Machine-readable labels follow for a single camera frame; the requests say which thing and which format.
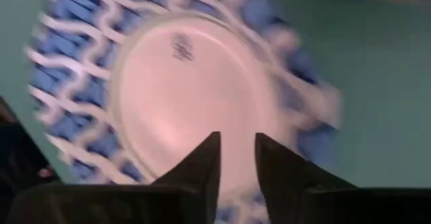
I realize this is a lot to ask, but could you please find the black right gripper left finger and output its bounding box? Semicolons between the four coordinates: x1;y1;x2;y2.
6;131;222;224

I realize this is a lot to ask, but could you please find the large blue white petal bowl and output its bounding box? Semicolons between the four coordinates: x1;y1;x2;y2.
25;0;344;224

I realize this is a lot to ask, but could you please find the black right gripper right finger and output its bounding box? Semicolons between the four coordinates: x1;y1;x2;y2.
255;133;431;224

